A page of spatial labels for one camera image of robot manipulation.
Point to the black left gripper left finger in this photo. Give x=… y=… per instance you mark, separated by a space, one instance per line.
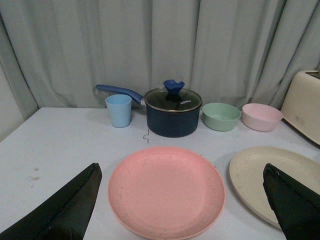
x=63 y=216

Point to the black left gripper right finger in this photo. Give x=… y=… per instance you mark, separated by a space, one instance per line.
x=296 y=207

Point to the pink plate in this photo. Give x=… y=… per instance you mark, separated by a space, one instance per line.
x=166 y=193

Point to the cream plate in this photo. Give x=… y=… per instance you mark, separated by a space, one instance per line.
x=246 y=174

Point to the cream toaster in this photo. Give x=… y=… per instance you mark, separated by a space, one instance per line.
x=301 y=106

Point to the pink bowl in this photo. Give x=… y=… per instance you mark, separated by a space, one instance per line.
x=261 y=117

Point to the green bowl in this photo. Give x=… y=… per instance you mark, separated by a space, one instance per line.
x=220 y=117

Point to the light blue cup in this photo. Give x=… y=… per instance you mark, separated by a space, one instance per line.
x=119 y=108

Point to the dark blue saucepan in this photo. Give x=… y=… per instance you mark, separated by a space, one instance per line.
x=162 y=123

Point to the glass lid blue knob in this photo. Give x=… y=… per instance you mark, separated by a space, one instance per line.
x=173 y=97

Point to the grey curtain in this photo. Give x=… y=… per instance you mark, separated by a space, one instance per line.
x=54 y=52

